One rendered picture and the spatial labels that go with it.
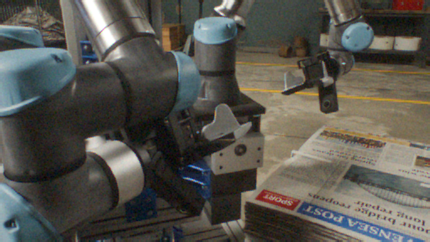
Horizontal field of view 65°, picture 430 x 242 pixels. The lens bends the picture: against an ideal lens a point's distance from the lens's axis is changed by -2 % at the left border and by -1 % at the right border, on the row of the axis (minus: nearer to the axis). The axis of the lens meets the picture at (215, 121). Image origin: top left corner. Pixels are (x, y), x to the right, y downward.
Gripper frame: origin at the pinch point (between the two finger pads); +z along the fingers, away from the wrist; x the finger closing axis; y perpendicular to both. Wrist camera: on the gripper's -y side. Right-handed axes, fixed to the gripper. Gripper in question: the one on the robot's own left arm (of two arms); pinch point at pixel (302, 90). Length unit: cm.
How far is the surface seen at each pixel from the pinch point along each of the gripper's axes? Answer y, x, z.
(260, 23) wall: 89, -298, -540
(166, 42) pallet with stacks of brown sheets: 103, -413, -385
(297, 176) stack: -10.2, 9.2, 30.8
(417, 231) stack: -17.0, 26.1, 35.0
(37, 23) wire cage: 227, -634, -275
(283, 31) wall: 59, -264, -556
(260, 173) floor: -59, -91, -99
